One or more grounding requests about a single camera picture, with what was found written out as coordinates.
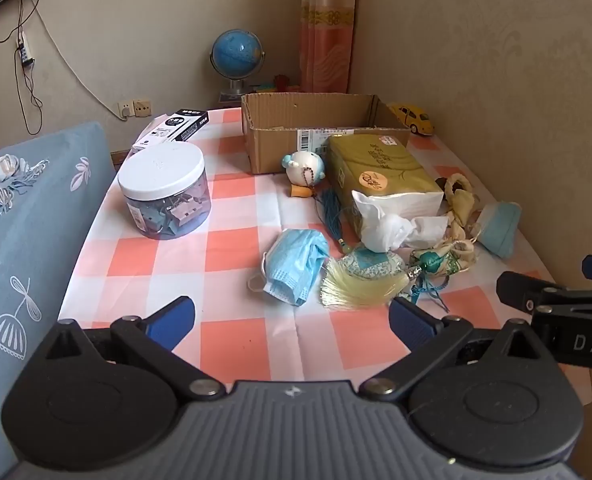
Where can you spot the clear jar with white lid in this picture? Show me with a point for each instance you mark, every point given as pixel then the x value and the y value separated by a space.
pixel 161 165

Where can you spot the blue desk globe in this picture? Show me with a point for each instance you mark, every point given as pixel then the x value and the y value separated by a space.
pixel 236 50

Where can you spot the light blue cloth pouch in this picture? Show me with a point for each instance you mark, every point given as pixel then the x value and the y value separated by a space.
pixel 500 225

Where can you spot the striped fringed scarf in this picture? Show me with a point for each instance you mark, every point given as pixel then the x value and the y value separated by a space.
pixel 1 170

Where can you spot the white tissue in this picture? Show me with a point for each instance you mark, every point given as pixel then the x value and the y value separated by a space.
pixel 380 230

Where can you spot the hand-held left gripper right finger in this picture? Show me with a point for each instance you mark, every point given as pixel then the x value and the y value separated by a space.
pixel 409 322

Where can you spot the teal tassel pendant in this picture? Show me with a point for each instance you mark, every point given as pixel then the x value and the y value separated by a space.
pixel 332 210

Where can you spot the white power strip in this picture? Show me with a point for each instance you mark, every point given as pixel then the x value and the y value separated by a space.
pixel 25 50

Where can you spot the blue floral cushion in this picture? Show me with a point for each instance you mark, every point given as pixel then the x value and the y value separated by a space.
pixel 26 240

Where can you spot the sachet with yellow tassel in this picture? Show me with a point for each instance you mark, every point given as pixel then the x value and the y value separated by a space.
pixel 365 267

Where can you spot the pink patterned curtain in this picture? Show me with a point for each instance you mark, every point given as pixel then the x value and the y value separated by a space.
pixel 326 35

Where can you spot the gold tissue pack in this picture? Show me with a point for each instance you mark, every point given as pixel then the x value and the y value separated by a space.
pixel 375 160

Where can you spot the blue face mask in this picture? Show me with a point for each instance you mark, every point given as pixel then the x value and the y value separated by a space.
pixel 296 260

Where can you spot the brown cardboard box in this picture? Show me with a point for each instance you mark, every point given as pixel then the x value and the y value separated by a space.
pixel 276 150

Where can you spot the black and white pen box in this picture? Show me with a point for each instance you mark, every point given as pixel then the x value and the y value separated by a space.
pixel 181 127

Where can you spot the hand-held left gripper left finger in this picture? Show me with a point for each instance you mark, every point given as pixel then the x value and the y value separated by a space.
pixel 172 321

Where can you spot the beige wall socket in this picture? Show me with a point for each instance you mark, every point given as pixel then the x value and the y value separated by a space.
pixel 143 107

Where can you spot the white wall socket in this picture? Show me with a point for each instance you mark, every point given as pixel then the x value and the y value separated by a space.
pixel 126 109

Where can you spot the yellow toy car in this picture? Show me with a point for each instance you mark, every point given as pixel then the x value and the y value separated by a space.
pixel 413 117

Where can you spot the cream cloth toy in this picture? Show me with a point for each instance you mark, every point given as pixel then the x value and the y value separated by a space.
pixel 460 205

